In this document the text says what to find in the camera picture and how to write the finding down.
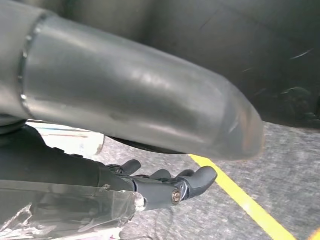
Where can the clear plastic film wrap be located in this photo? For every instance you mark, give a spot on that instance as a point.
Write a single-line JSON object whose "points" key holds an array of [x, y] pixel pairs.
{"points": [[62, 208]]}

